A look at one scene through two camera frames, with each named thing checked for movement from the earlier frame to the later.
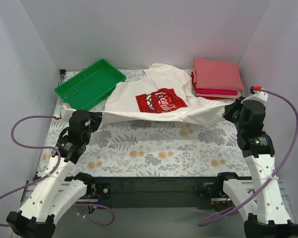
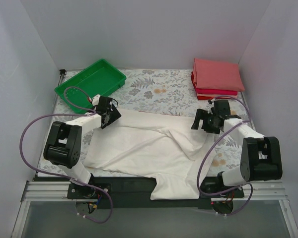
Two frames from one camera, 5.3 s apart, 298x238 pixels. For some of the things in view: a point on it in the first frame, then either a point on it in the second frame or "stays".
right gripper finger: [233, 109] to [200, 114]
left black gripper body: [95, 120] to [111, 115]
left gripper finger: [95, 118] to [113, 114]
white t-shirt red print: [163, 91] to [173, 149]
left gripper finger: [96, 119] to [107, 120]
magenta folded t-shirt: [216, 91] stays
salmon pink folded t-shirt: [217, 75] stays
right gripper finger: [235, 117] to [206, 125]
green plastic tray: [97, 82] stays
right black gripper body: [231, 110] to [204, 121]
